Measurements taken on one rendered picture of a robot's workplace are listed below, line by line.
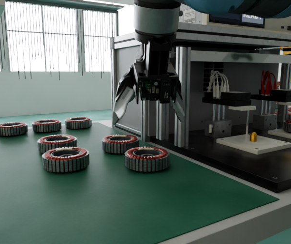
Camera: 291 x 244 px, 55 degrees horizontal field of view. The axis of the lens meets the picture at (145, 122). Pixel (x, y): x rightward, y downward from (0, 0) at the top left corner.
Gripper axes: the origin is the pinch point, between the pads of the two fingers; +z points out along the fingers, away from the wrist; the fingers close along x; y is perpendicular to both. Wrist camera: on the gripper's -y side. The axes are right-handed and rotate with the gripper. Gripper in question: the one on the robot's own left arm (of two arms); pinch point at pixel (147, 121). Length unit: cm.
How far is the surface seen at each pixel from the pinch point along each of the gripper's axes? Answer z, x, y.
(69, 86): 294, -89, -587
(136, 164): 11.3, -2.4, 1.4
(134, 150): 12.5, -2.0, -5.0
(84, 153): 11.6, -14.4, -4.0
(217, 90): 7.2, 26.8, -25.9
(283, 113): 28, 66, -41
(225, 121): 17.1, 30.2, -22.4
